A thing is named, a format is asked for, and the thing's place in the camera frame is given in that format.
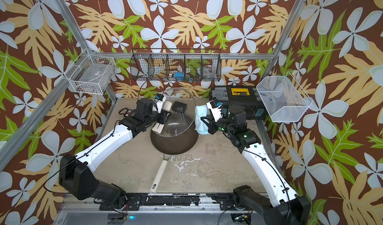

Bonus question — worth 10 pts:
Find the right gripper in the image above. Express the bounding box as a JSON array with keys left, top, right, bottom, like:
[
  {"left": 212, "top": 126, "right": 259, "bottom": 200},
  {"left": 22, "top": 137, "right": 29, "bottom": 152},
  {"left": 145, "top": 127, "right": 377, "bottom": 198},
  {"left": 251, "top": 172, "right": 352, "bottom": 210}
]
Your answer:
[{"left": 201, "top": 114, "right": 237, "bottom": 137}]

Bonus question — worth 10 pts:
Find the light blue cloth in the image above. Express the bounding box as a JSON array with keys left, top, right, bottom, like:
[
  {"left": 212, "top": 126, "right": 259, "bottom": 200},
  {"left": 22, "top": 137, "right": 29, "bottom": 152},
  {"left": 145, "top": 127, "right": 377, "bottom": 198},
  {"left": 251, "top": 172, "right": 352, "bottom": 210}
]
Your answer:
[{"left": 194, "top": 105, "right": 209, "bottom": 135}]

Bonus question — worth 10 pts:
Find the glass pot lid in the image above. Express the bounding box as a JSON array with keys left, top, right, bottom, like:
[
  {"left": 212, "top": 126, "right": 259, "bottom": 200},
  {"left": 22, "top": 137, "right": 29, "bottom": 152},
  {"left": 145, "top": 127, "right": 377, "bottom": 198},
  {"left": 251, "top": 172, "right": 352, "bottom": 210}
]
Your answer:
[{"left": 152, "top": 87, "right": 196, "bottom": 137}]

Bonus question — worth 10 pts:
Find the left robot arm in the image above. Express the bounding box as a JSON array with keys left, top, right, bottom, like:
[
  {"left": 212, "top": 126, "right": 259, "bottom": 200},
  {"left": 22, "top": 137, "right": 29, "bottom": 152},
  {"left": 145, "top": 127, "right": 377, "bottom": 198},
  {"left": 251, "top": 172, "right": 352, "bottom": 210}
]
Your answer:
[{"left": 58, "top": 94, "right": 172, "bottom": 204}]

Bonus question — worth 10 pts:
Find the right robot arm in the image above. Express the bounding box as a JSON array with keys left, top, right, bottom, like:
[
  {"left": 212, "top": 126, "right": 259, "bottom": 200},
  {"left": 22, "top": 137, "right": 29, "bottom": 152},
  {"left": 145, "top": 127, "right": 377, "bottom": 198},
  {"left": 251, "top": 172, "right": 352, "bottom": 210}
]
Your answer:
[{"left": 195, "top": 101, "right": 311, "bottom": 225}]

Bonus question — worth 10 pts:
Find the small black box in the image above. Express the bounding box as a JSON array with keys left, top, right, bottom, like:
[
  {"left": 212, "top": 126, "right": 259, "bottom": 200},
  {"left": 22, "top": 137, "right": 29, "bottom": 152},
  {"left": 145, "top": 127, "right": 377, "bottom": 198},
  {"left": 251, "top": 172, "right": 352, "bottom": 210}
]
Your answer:
[{"left": 172, "top": 101, "right": 188, "bottom": 114}]

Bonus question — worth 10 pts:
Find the black parallel charging board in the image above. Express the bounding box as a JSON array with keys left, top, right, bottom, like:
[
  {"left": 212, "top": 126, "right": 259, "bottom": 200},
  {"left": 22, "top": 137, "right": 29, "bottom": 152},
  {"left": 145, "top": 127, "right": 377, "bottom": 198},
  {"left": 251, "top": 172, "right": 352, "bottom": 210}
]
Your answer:
[{"left": 118, "top": 107, "right": 137, "bottom": 119}]

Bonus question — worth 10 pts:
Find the dark frying pan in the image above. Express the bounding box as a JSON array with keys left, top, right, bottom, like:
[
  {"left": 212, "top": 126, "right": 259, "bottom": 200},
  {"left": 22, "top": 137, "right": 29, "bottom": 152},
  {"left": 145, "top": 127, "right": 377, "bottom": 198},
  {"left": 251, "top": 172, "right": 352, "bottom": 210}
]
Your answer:
[{"left": 150, "top": 115, "right": 198, "bottom": 194}]

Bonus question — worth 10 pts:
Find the black tool case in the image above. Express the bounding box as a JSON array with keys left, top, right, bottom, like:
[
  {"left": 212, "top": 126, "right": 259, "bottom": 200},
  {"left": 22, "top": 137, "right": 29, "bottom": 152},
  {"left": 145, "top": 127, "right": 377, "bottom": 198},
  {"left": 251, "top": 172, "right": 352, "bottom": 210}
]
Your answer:
[{"left": 208, "top": 85, "right": 267, "bottom": 120}]

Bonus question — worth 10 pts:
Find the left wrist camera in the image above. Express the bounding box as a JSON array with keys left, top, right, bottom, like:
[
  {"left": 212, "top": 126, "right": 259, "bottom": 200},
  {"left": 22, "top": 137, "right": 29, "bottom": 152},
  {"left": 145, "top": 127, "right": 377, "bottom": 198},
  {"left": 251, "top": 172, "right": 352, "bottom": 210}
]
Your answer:
[{"left": 154, "top": 93, "right": 166, "bottom": 113}]

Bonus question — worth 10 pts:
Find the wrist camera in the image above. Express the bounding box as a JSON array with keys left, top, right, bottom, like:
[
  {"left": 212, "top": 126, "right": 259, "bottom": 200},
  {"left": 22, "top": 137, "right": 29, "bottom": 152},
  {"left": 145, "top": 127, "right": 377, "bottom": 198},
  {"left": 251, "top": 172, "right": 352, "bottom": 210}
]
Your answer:
[
  {"left": 154, "top": 93, "right": 166, "bottom": 113},
  {"left": 206, "top": 99, "right": 222, "bottom": 122}
]

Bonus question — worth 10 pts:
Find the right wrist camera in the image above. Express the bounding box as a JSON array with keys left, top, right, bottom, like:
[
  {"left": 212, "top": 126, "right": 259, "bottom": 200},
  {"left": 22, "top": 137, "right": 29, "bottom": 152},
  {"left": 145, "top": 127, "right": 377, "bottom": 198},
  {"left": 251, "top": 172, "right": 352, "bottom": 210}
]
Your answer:
[{"left": 206, "top": 99, "right": 222, "bottom": 122}]

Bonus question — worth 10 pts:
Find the black wire basket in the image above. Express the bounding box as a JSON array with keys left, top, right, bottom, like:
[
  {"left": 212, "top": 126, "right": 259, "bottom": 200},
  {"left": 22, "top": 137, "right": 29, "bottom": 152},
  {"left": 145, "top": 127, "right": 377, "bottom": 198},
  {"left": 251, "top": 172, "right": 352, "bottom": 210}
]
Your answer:
[{"left": 129, "top": 49, "right": 222, "bottom": 82}]

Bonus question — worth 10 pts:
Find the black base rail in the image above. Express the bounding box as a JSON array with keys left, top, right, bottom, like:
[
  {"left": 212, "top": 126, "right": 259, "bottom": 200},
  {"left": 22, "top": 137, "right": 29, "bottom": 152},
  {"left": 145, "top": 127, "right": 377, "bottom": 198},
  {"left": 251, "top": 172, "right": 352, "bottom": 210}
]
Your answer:
[{"left": 98, "top": 193, "right": 249, "bottom": 212}]

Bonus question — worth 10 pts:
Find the white wire basket right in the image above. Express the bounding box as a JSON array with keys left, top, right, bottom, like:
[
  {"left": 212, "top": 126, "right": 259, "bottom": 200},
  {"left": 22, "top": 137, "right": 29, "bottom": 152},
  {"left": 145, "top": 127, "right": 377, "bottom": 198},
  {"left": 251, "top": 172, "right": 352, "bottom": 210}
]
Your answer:
[{"left": 256, "top": 73, "right": 313, "bottom": 123}]

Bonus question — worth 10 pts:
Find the white wire basket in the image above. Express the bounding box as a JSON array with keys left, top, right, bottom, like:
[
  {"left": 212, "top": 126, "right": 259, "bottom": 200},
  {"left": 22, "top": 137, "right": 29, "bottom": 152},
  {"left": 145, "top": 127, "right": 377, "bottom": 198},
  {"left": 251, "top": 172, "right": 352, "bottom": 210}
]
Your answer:
[
  {"left": 65, "top": 49, "right": 116, "bottom": 95},
  {"left": 256, "top": 73, "right": 313, "bottom": 123}
]

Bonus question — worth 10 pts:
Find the white wire basket left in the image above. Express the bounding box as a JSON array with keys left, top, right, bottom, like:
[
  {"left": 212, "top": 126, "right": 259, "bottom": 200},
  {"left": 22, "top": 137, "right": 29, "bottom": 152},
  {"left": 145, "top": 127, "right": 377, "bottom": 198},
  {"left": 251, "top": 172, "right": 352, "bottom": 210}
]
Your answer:
[{"left": 65, "top": 49, "right": 116, "bottom": 95}]

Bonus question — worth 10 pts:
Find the aluminium frame post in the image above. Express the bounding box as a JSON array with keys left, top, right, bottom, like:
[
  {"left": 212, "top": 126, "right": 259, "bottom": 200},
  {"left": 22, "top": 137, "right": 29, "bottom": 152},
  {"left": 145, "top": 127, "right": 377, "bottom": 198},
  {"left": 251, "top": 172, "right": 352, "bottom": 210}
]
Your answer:
[{"left": 54, "top": 0, "right": 117, "bottom": 102}]

